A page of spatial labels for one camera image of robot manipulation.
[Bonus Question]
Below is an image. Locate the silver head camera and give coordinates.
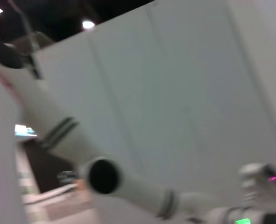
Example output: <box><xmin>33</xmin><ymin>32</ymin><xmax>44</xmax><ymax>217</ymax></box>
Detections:
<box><xmin>238</xmin><ymin>163</ymin><xmax>276</xmax><ymax>206</ymax></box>

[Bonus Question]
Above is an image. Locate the dark brown desk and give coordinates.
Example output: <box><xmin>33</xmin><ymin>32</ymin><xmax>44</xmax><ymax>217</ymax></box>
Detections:
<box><xmin>23</xmin><ymin>144</ymin><xmax>79</xmax><ymax>194</ymax></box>

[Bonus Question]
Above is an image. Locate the black round robot joint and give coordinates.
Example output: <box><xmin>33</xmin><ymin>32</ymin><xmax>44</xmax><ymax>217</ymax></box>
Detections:
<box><xmin>0</xmin><ymin>41</ymin><xmax>25</xmax><ymax>70</ymax></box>

